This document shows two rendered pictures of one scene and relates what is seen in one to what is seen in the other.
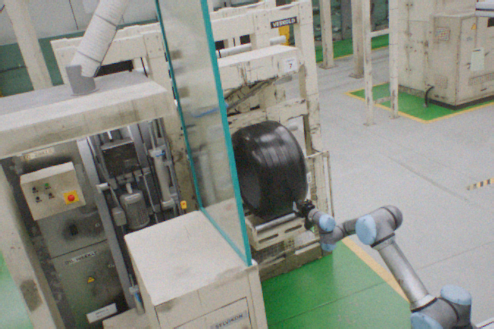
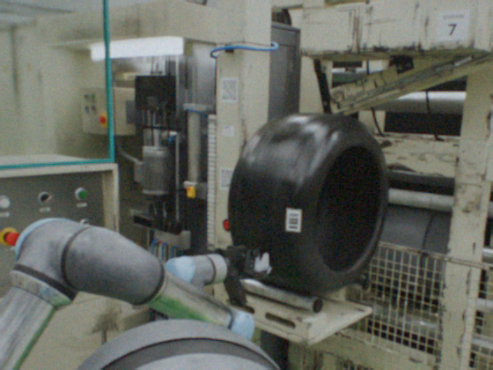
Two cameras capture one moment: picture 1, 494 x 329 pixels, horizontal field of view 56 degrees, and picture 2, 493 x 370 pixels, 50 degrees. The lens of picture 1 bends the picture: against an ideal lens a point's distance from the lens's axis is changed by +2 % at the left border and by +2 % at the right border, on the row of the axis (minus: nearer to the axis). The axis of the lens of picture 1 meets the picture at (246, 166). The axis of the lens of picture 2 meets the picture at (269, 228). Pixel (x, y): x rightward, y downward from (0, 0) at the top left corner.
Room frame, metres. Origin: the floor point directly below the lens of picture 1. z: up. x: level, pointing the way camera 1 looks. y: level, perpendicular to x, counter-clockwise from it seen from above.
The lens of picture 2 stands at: (1.54, -1.48, 1.46)
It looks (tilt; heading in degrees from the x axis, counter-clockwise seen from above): 13 degrees down; 61
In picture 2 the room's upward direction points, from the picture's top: 2 degrees clockwise
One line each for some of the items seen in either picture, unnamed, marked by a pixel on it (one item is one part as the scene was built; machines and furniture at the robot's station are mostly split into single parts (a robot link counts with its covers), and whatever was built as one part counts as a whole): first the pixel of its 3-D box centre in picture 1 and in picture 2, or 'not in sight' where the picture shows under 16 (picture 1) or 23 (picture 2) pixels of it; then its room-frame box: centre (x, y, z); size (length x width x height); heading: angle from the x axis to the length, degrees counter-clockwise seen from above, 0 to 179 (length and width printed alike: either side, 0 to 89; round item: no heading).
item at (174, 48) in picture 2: not in sight; (136, 51); (2.14, 0.73, 1.66); 0.60 x 0.03 x 0.03; 111
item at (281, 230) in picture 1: (279, 230); (271, 310); (2.31, -0.13, 0.83); 0.36 x 0.09 x 0.06; 111
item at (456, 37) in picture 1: (469, 56); not in sight; (6.31, -3.29, 0.62); 0.91 x 0.58 x 1.25; 106
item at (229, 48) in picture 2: not in sight; (244, 49); (2.33, 0.15, 1.64); 0.19 x 0.19 x 0.06; 21
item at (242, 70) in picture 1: (246, 68); (396, 33); (2.77, -0.09, 1.71); 0.61 x 0.25 x 0.15; 111
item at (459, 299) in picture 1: (454, 304); not in sight; (1.47, -0.75, 0.88); 0.13 x 0.12 x 0.14; 119
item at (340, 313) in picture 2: (269, 225); (298, 310); (2.45, -0.08, 0.80); 0.37 x 0.36 x 0.02; 21
